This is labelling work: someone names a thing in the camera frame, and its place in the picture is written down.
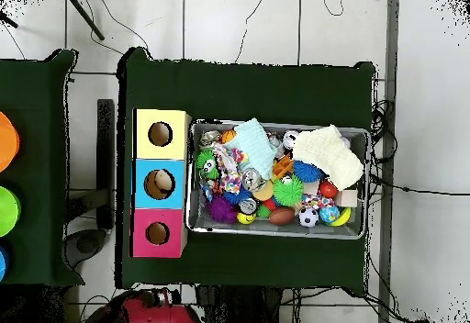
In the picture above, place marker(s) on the colourful dotted cloth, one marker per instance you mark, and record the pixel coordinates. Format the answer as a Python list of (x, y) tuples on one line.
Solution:
[(229, 176)]

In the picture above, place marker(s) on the purple spiky ball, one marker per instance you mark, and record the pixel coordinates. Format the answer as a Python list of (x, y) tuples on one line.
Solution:
[(220, 210)]

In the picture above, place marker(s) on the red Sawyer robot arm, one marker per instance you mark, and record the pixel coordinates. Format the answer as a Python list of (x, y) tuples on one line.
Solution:
[(154, 314)]

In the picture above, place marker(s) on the wooden box with three holes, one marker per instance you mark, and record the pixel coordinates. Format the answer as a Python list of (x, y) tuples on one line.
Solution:
[(176, 124)]

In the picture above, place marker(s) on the clear mesh bin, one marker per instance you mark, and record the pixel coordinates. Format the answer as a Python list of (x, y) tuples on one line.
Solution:
[(323, 230)]

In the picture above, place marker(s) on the silver drink can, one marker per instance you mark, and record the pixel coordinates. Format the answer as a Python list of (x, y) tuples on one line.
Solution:
[(251, 180)]

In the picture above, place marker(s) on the mint knitted cloth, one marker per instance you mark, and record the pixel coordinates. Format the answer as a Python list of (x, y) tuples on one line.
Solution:
[(253, 147)]

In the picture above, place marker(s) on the green spiky googly-eyed ball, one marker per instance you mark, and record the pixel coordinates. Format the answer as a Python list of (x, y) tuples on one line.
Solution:
[(290, 192), (202, 159)]

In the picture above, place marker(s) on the small brown football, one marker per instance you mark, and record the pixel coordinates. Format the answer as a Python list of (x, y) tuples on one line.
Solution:
[(281, 216)]

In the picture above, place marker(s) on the blue spiky ball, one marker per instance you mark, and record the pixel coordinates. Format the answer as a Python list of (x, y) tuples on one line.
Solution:
[(304, 171)]

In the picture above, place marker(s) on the small soccer ball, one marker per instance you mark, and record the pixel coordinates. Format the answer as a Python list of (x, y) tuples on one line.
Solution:
[(307, 217)]

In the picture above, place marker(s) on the cream knitted cloth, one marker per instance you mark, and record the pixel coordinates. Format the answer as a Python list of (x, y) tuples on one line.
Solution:
[(330, 154)]

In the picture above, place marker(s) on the black upright stand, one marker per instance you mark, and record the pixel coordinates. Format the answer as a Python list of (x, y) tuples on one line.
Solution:
[(105, 135)]

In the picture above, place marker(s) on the grey round stand base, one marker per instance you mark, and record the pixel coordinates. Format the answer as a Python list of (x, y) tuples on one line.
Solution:
[(86, 244)]

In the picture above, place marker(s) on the black tripod leg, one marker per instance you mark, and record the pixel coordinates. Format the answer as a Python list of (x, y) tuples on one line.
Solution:
[(86, 17), (9, 22)]

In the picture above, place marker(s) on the dark green side tablecloth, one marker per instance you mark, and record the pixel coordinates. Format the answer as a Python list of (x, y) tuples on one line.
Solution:
[(36, 80)]

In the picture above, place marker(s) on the orange bowl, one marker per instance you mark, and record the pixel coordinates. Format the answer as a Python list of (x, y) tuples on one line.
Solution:
[(7, 141)]

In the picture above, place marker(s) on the green bowl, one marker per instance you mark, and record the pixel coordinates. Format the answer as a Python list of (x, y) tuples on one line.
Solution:
[(8, 211)]

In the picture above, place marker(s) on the blue bowl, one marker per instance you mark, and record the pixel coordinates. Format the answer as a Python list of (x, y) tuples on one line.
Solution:
[(3, 264)]

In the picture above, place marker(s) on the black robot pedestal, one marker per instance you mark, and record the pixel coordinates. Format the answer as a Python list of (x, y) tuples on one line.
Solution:
[(238, 306)]

